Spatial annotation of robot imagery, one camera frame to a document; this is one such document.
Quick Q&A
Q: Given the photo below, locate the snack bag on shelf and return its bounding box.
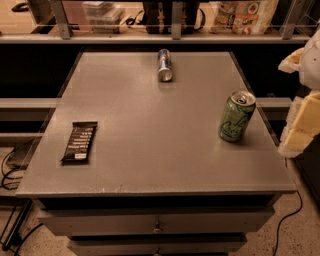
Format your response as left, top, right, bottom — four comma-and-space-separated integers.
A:
210, 0, 279, 35

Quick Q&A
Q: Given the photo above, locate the grey drawer cabinet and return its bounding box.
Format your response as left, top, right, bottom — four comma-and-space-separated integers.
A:
36, 196, 278, 256

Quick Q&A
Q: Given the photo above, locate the black cable right floor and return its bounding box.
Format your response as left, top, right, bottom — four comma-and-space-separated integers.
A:
271, 189, 304, 256

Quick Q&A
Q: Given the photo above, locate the black cables left floor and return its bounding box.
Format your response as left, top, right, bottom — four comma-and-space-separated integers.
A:
0, 139, 44, 256

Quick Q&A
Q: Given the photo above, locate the dark bag on shelf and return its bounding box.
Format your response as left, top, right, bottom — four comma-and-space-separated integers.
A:
140, 0, 206, 34

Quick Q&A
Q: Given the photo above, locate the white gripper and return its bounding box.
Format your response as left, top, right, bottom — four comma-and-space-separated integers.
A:
278, 30, 320, 158

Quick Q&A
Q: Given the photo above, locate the blue silver can lying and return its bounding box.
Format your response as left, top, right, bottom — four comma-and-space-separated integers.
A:
158, 49, 173, 82

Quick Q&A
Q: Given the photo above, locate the metal shelf rail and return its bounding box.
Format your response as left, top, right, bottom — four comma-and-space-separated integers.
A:
0, 0, 319, 44

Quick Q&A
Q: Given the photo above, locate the clear plastic container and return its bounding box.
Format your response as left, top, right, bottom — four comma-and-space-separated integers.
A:
82, 1, 125, 34

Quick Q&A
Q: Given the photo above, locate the green soda can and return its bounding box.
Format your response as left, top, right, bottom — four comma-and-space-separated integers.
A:
219, 90, 256, 142

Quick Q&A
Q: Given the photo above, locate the black rxbar chocolate bar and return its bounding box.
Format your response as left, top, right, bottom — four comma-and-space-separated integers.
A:
61, 121, 98, 165

